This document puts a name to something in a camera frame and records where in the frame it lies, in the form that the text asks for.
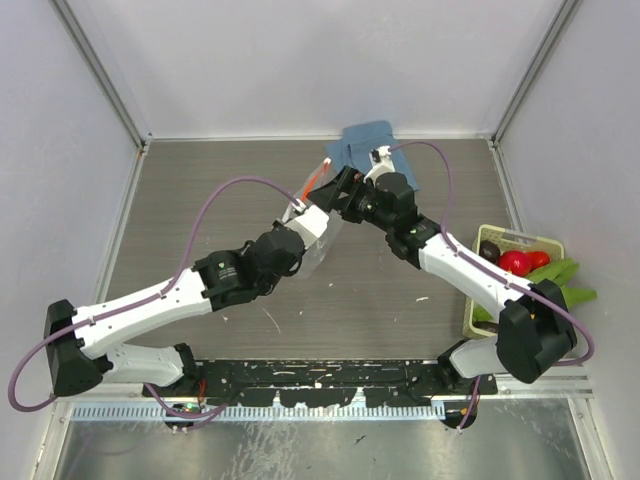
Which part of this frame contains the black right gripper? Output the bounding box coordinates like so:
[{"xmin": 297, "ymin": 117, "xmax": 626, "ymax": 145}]
[{"xmin": 306, "ymin": 166, "xmax": 393, "ymax": 234}]

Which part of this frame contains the clear zip bag orange zipper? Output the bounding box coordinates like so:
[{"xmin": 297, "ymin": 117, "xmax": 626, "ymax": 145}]
[{"xmin": 294, "ymin": 157, "xmax": 344, "ymax": 279}]

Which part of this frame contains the green leafy vegetable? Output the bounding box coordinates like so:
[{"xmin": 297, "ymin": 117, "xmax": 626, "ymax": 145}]
[{"xmin": 504, "ymin": 258, "xmax": 597, "ymax": 308}]

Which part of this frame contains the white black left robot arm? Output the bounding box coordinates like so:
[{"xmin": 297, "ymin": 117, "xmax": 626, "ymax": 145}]
[{"xmin": 45, "ymin": 222, "xmax": 317, "ymax": 397}]

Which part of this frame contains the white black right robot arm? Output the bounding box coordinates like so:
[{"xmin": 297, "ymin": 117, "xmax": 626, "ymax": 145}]
[{"xmin": 308, "ymin": 167, "xmax": 577, "ymax": 394}]

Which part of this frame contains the dark brown food item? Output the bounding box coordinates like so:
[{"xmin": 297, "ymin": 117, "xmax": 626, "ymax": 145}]
[{"xmin": 472, "ymin": 321, "xmax": 499, "ymax": 334}]

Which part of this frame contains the blue folded cloth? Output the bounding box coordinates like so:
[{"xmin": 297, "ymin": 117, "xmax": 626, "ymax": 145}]
[{"xmin": 324, "ymin": 119, "xmax": 420, "ymax": 194}]

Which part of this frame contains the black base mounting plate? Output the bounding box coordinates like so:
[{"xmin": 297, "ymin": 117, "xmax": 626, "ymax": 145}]
[{"xmin": 155, "ymin": 360, "xmax": 475, "ymax": 408}]

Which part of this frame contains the dark purple fruit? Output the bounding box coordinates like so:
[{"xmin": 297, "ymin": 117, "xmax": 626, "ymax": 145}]
[{"xmin": 479, "ymin": 240, "xmax": 501, "ymax": 264}]

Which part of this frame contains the pale green plastic basket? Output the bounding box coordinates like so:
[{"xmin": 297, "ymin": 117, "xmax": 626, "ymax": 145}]
[{"xmin": 462, "ymin": 224, "xmax": 565, "ymax": 339}]

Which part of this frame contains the red apple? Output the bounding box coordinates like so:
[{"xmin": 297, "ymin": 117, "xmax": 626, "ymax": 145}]
[{"xmin": 498, "ymin": 250, "xmax": 532, "ymax": 277}]

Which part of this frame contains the red tomato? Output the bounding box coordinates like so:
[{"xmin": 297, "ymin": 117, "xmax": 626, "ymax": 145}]
[{"xmin": 526, "ymin": 251, "xmax": 551, "ymax": 272}]

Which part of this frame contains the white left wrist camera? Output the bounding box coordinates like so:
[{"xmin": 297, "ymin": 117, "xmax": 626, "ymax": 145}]
[{"xmin": 281, "ymin": 199, "xmax": 329, "ymax": 250}]

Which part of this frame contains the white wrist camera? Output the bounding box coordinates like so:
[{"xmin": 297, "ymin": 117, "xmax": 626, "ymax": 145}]
[
  {"xmin": 281, "ymin": 199, "xmax": 329, "ymax": 250},
  {"xmin": 365, "ymin": 145, "xmax": 396, "ymax": 184}
]

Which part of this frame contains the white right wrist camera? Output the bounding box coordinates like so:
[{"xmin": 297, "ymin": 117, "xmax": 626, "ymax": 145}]
[{"xmin": 365, "ymin": 145, "xmax": 396, "ymax": 184}]

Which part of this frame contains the grey slotted cable duct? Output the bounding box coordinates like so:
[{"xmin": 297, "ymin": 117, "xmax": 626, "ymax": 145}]
[{"xmin": 70, "ymin": 401, "xmax": 446, "ymax": 422}]

